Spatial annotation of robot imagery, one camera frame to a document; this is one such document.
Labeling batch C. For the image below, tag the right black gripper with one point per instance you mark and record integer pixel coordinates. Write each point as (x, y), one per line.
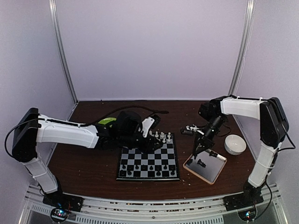
(206, 143)

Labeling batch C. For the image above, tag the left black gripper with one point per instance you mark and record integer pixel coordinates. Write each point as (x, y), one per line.
(152, 140)

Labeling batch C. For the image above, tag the black white chess board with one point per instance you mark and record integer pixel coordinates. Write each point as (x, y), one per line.
(166, 155)

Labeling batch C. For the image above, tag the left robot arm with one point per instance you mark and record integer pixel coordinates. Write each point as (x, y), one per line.
(127, 130)

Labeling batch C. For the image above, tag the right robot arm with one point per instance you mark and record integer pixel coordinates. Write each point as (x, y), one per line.
(269, 119)

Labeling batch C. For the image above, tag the black chess pieces pile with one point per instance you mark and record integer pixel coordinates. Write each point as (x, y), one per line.
(201, 163)

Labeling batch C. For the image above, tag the wooden metal tray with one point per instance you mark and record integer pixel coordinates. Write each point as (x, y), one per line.
(207, 165)

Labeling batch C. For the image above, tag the white bowl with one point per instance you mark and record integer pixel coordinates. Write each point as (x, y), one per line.
(234, 144)

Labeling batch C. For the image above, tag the green plate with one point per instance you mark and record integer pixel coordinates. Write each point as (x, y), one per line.
(107, 120)

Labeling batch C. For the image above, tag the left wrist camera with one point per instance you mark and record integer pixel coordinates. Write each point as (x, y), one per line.
(149, 123)

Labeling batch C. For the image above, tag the front aluminium rail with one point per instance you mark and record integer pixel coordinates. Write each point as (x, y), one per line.
(205, 210)

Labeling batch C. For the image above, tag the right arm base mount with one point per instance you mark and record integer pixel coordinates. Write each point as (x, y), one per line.
(238, 201)

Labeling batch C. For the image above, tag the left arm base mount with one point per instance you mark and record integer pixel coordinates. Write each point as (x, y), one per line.
(64, 201)

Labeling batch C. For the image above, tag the left aluminium frame post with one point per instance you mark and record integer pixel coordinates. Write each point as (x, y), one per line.
(62, 55)

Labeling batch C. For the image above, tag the aluminium frame post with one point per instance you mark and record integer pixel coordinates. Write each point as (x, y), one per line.
(245, 39)
(62, 55)

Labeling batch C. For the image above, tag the right aluminium frame post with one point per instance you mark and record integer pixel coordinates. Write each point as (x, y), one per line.
(245, 39)

